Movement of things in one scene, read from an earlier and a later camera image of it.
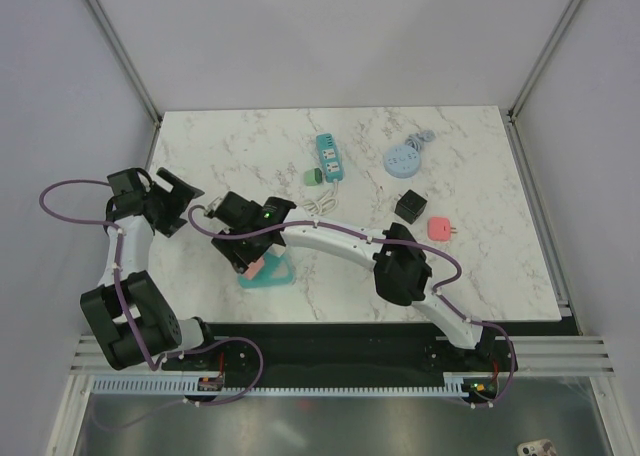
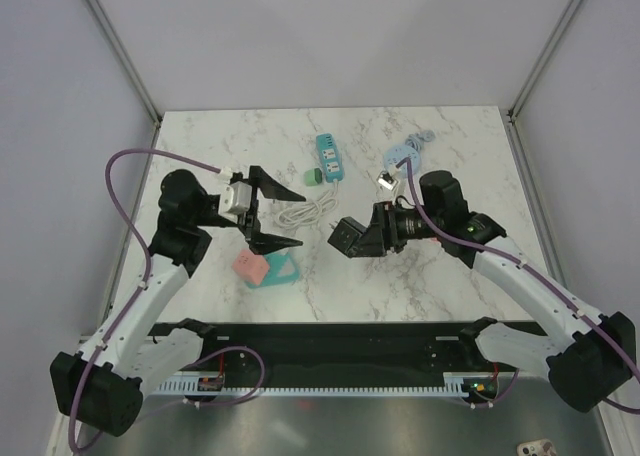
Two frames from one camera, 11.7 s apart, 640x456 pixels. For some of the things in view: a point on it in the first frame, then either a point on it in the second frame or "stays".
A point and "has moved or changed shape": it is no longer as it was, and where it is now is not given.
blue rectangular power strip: (331, 159) stays
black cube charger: (409, 206) has moved or changed shape
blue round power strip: (402, 161) stays
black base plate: (343, 349) stays
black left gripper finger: (180, 186) → (269, 188)
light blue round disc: (414, 139) stays
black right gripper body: (245, 250) → (391, 222)
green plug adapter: (313, 177) stays
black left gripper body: (166, 205) → (246, 222)
